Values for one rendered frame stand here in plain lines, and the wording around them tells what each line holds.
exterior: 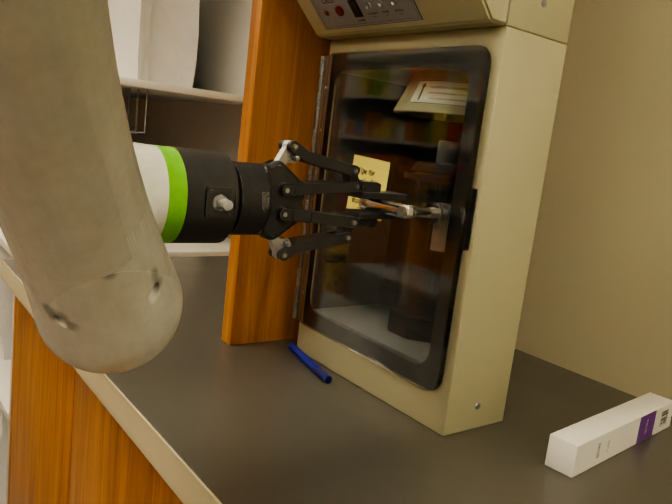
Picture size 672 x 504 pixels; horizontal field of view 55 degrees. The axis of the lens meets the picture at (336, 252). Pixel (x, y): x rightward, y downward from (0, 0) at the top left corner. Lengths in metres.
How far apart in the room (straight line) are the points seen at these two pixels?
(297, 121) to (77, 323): 0.62
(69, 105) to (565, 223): 0.97
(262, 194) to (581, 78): 0.71
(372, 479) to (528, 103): 0.45
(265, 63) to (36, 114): 0.67
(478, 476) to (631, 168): 0.60
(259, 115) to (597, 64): 0.57
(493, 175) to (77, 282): 0.48
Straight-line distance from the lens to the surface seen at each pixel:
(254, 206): 0.64
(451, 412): 0.81
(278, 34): 1.00
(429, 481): 0.71
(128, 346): 0.49
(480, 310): 0.78
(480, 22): 0.75
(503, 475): 0.76
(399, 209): 0.73
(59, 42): 0.33
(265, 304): 1.04
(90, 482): 1.11
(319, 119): 0.96
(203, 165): 0.62
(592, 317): 1.17
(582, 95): 1.20
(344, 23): 0.90
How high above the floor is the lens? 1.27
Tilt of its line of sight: 10 degrees down
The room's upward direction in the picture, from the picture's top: 7 degrees clockwise
